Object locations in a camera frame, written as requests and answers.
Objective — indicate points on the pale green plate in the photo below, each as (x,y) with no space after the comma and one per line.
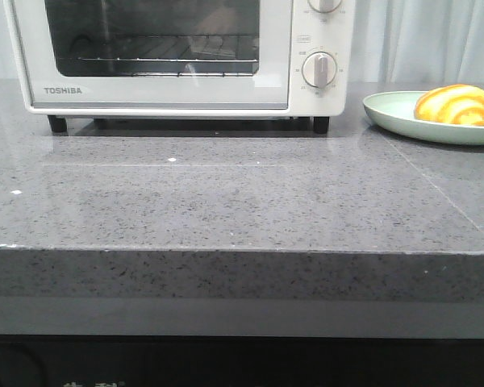
(395,112)

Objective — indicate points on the yellow striped croissant bread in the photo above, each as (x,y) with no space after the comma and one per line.
(457,104)

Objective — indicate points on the glass oven door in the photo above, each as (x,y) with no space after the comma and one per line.
(45,88)

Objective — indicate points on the lower oven timer knob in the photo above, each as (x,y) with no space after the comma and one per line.
(319,69)

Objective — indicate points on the white Toshiba toaster oven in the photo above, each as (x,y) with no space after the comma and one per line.
(310,32)

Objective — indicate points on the metal wire oven rack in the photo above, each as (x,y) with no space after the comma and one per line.
(161,56)

